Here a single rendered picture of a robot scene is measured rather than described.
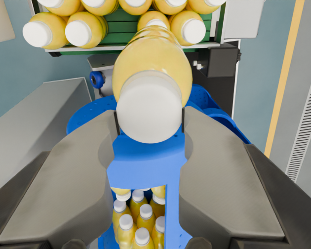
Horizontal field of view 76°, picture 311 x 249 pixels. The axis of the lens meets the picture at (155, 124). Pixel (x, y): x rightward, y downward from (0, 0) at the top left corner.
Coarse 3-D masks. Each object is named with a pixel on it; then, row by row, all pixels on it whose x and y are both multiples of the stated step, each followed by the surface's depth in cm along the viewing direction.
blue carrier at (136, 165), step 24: (72, 120) 40; (120, 144) 33; (144, 144) 33; (168, 144) 32; (120, 168) 30; (144, 168) 30; (168, 168) 32; (144, 192) 72; (168, 192) 35; (168, 216) 38; (168, 240) 42
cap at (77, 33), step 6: (72, 24) 33; (78, 24) 33; (84, 24) 34; (66, 30) 34; (72, 30) 34; (78, 30) 34; (84, 30) 34; (66, 36) 34; (72, 36) 34; (78, 36) 34; (84, 36) 34; (72, 42) 35; (78, 42) 35; (84, 42) 35
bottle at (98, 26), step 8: (72, 16) 36; (80, 16) 36; (88, 16) 37; (96, 16) 41; (88, 24) 36; (96, 24) 38; (104, 24) 44; (96, 32) 37; (104, 32) 43; (96, 40) 38; (88, 48) 40
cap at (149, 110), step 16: (144, 80) 11; (160, 80) 11; (128, 96) 11; (144, 96) 11; (160, 96) 11; (176, 96) 11; (128, 112) 11; (144, 112) 11; (160, 112) 11; (176, 112) 11; (128, 128) 12; (144, 128) 12; (160, 128) 12; (176, 128) 12
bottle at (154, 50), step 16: (144, 32) 19; (160, 32) 19; (128, 48) 15; (144, 48) 14; (160, 48) 14; (176, 48) 15; (128, 64) 13; (144, 64) 13; (160, 64) 13; (176, 64) 13; (112, 80) 15; (128, 80) 12; (176, 80) 13; (192, 80) 16
